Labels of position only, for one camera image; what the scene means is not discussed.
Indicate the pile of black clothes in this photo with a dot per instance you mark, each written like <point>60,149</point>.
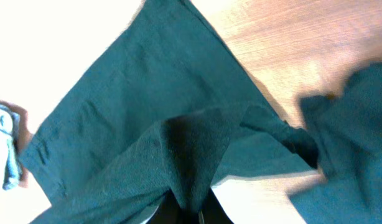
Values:
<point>348,133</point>

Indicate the folded light blue jeans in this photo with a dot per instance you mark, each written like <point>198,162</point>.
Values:
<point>9,134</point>

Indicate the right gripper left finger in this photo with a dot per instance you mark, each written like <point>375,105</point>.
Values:
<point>168,212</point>

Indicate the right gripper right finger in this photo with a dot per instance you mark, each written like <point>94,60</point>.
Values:
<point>212,212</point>

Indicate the black shorts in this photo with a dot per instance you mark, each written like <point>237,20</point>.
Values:
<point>166,111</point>

